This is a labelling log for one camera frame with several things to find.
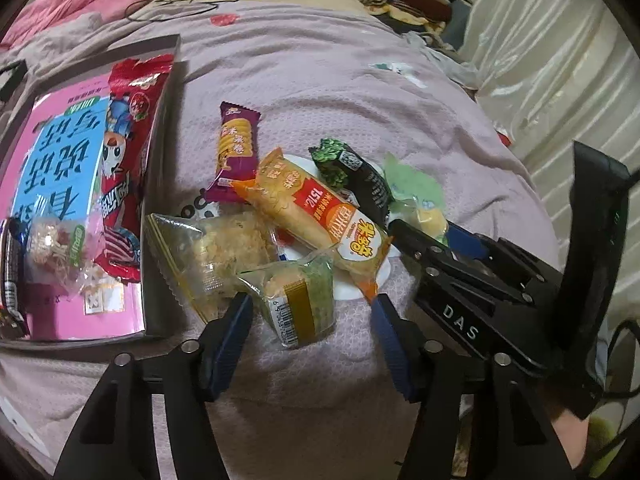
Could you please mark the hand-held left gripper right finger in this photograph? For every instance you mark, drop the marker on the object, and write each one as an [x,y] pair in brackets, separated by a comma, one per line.
[395,355]

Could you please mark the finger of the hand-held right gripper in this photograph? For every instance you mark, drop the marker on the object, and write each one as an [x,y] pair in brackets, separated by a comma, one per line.
[415,241]
[465,240]

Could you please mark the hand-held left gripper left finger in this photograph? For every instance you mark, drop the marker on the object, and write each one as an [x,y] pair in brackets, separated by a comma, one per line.
[227,345]

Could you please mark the green yellow cake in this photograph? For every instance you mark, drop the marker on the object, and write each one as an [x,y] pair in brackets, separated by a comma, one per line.
[410,185]

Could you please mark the green gold cake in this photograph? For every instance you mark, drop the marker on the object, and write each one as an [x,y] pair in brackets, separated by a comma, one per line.
[295,300]

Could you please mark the black green packet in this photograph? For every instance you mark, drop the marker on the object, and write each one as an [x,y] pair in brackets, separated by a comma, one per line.
[360,180]

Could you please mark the clear floss cake packet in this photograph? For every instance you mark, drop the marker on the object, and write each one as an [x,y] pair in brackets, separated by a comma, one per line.
[215,255]

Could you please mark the orange rice cracker packet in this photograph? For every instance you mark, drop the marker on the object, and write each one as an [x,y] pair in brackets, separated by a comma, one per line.
[320,215]

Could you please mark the dark shallow box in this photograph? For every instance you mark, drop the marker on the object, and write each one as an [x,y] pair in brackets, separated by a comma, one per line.
[155,220]

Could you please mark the purple biscuit roll packet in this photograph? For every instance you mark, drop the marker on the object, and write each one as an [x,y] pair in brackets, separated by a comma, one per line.
[235,150]

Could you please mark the clear red cake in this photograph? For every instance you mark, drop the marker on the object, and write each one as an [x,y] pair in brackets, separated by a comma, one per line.
[50,245]

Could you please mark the red cartoon print packet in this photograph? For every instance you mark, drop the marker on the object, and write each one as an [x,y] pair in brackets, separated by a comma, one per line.
[125,160]

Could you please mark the blue cookie packet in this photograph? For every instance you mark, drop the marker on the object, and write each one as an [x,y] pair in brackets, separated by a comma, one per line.
[10,280]

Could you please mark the person's right forearm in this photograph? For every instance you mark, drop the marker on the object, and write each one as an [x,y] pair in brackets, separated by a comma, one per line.
[565,435]

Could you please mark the white cartoon shaped mat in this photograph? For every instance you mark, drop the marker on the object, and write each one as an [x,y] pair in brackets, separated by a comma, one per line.
[347,285]

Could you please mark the red plastic bag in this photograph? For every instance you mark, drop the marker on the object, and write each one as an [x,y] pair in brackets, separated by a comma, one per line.
[505,137]

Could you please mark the white grey cloth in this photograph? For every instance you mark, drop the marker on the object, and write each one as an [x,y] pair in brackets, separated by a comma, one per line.
[450,67]

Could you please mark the lilac bed blanket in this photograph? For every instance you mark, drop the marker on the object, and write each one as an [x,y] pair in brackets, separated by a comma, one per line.
[310,85]

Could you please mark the cream satin curtain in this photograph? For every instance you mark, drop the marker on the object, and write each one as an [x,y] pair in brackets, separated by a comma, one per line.
[540,60]

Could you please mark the pink book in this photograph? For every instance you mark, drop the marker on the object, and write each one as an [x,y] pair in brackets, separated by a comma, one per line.
[50,160]

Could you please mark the pink quilt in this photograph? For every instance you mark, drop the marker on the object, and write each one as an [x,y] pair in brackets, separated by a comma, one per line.
[75,0]

